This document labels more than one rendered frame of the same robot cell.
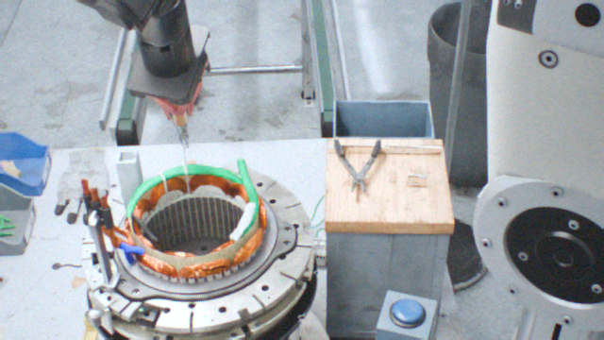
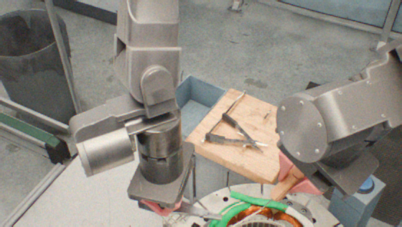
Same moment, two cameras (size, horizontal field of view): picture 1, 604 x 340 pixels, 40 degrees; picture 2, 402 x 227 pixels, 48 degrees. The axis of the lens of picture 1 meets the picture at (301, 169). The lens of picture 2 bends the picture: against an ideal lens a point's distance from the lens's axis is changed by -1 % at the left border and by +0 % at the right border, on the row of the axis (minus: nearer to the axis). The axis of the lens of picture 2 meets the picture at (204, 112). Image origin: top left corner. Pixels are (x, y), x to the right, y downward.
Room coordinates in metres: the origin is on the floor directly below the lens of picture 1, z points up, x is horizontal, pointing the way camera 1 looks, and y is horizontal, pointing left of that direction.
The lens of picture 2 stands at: (0.74, 0.48, 1.78)
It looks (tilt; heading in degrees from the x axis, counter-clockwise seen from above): 46 degrees down; 299
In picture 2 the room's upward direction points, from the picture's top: straight up
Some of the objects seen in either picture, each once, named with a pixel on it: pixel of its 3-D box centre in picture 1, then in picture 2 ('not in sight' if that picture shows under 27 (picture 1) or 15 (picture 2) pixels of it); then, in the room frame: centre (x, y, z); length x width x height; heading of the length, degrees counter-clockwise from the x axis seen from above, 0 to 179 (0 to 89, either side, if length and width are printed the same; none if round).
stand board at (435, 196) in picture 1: (386, 183); (248, 133); (0.97, -0.13, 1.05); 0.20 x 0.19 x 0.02; 177
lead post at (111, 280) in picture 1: (105, 254); not in sight; (0.73, 0.25, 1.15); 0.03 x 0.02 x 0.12; 169
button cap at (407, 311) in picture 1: (408, 310); (362, 181); (0.72, -0.14, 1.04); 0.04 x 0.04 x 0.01
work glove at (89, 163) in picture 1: (86, 182); not in sight; (1.29, 0.45, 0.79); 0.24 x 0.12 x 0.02; 2
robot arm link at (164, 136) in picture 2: not in sight; (153, 129); (0.97, 0.18, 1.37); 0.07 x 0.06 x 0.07; 55
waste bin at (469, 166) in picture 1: (478, 97); (38, 77); (2.29, -0.61, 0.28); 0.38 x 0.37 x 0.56; 92
